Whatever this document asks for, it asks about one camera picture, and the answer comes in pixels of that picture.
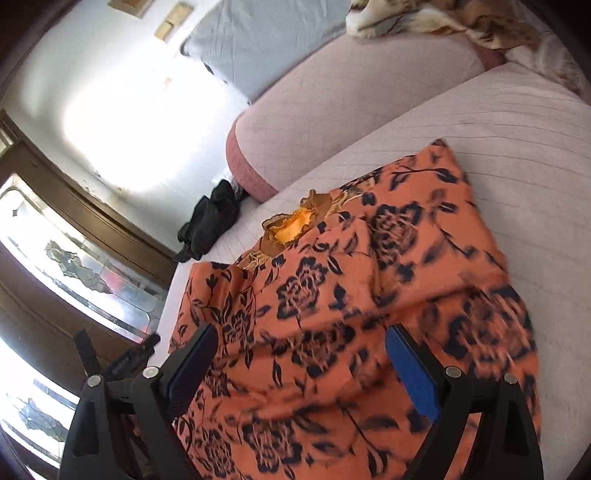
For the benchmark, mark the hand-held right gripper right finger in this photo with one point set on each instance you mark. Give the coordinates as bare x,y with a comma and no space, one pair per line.
413,369

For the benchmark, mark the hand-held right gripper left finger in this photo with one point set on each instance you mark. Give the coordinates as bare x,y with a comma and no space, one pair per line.
191,364

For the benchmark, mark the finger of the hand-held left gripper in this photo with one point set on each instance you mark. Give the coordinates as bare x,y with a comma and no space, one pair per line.
131,354
87,353

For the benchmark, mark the orange floral garment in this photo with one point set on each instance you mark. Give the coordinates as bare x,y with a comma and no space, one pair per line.
351,286

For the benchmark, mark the wooden glass-panel door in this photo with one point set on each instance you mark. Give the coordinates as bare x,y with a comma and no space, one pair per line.
69,258

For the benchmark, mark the black cloth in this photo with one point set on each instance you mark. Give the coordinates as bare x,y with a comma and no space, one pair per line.
210,217

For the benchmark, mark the pink quilted bed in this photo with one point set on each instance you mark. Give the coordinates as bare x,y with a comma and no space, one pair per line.
531,161

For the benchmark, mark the pink quilted bolster cushion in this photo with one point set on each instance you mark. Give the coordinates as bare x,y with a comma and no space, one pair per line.
346,92

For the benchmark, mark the grey-blue quilted pillow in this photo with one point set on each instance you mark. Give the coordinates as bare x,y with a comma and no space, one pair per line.
258,41

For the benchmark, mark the brown white printed blanket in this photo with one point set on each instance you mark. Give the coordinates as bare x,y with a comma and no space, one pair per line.
461,18

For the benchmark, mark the tan wall frame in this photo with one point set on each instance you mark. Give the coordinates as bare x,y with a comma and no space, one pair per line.
164,30
179,13
127,5

